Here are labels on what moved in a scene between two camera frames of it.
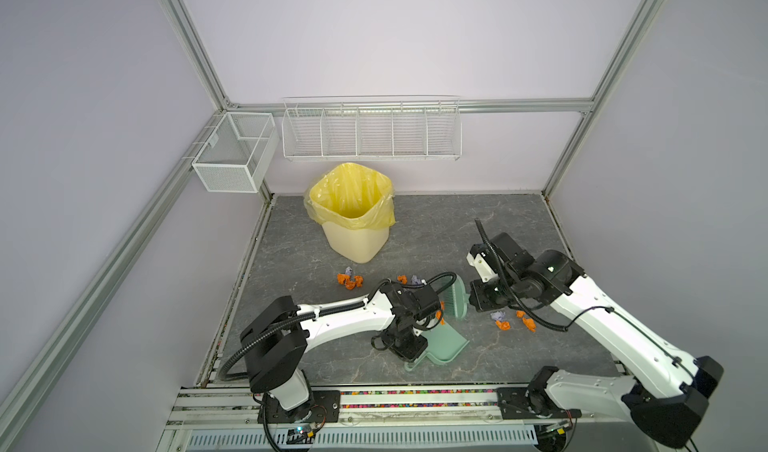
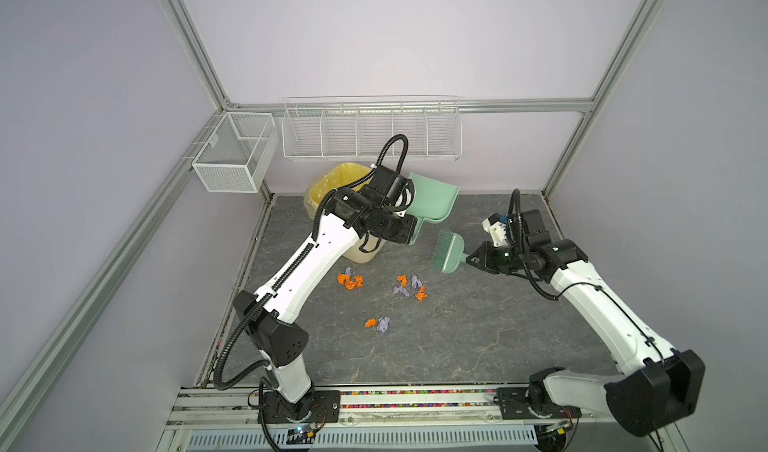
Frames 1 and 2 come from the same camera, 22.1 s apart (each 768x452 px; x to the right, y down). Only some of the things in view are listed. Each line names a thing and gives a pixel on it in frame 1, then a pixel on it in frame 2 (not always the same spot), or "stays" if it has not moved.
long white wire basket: x=371 y=128 stays
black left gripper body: x=406 y=344 → x=395 y=227
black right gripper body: x=495 y=293 → x=502 y=260
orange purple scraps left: x=345 y=279 stays
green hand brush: x=455 y=298 → x=448 y=251
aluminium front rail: x=240 y=405 stays
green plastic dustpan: x=444 y=343 → x=434 y=201
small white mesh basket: x=235 y=155 stays
